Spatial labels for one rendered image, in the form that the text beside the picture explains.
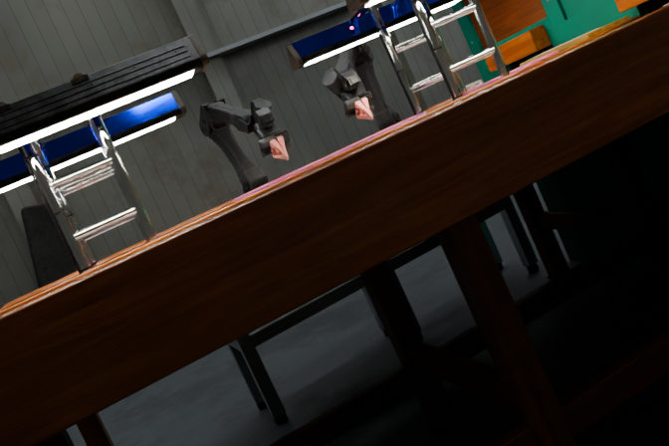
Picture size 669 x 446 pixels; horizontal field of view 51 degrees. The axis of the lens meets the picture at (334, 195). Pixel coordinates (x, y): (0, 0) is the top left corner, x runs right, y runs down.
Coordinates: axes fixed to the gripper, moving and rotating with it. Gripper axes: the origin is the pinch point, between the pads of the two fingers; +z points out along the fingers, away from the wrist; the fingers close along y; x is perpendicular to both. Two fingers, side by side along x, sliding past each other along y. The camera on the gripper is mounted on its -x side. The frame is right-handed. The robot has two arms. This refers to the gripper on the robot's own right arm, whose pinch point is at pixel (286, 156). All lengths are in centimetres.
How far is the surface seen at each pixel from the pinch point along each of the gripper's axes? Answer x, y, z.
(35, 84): 315, -74, -732
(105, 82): -67, -45, 39
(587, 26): -25, 88, 33
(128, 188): -41, -49, 38
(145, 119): -30.2, -35.9, -2.2
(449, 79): -36, 33, 42
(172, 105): -30.6, -27.5, -3.4
